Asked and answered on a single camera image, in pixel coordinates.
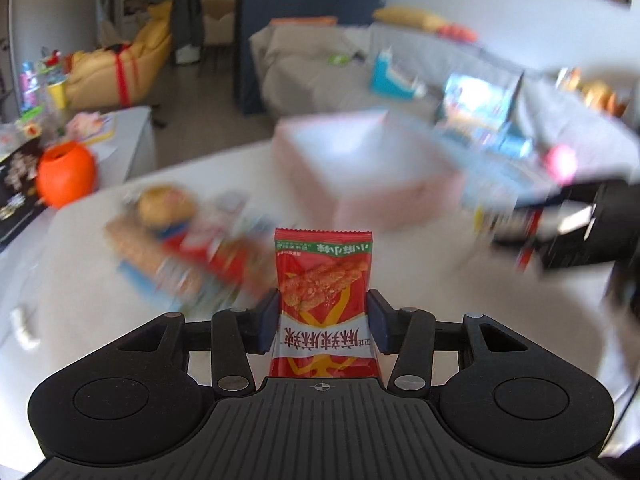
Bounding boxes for red snack packet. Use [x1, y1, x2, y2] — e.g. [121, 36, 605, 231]
[267, 227, 383, 381]
[165, 220, 273, 301]

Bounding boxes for yellow cup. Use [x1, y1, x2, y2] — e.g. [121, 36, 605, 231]
[46, 80, 68, 110]

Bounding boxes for orange pillow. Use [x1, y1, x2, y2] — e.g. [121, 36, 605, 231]
[437, 25, 478, 43]

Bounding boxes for tan snack packet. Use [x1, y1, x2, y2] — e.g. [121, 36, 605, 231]
[106, 217, 201, 301]

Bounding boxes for orange pumpkin jar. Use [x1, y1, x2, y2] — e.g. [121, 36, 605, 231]
[37, 141, 98, 210]

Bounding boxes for picture book with pink figures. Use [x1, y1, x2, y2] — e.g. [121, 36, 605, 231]
[442, 72, 523, 133]

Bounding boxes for yellow beanbag chair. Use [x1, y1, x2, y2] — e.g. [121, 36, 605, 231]
[65, 0, 173, 108]

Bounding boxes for orange cloth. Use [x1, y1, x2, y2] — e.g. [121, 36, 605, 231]
[270, 16, 338, 28]

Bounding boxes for yellow toy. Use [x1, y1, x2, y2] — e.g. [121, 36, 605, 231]
[557, 67, 631, 116]

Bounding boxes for small white object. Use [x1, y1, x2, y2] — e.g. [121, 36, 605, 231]
[10, 307, 41, 351]

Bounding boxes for yellow clear-wrapped snack packet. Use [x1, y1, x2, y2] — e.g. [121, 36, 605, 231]
[125, 185, 201, 233]

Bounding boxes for dark coat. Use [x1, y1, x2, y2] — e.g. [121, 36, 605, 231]
[170, 0, 206, 53]

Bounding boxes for black printed box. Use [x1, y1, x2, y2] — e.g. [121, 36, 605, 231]
[0, 142, 48, 246]

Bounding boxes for white low table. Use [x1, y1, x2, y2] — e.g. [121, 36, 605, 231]
[65, 106, 158, 186]

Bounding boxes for grey sofa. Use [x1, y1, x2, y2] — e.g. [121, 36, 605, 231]
[249, 20, 640, 211]

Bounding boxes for pink paper sheets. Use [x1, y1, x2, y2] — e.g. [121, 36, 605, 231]
[67, 112, 116, 143]

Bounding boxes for colourful toy figures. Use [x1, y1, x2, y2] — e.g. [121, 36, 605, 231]
[19, 47, 66, 111]

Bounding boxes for light blue book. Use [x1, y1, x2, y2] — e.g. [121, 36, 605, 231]
[435, 125, 551, 211]

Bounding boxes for pink box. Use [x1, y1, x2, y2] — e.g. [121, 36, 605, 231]
[272, 107, 468, 226]

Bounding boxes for blue snack bag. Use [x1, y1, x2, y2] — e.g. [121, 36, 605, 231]
[117, 260, 211, 311]

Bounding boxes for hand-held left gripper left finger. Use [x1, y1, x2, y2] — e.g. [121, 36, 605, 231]
[116, 290, 281, 397]

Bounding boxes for teal toy box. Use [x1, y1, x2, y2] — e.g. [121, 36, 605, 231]
[369, 50, 428, 101]

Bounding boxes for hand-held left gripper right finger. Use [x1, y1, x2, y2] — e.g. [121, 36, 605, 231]
[368, 290, 524, 394]

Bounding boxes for cardboard box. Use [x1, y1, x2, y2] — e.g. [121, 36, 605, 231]
[202, 0, 237, 46]

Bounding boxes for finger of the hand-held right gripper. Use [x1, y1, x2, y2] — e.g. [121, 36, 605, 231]
[491, 227, 553, 263]
[510, 195, 596, 216]

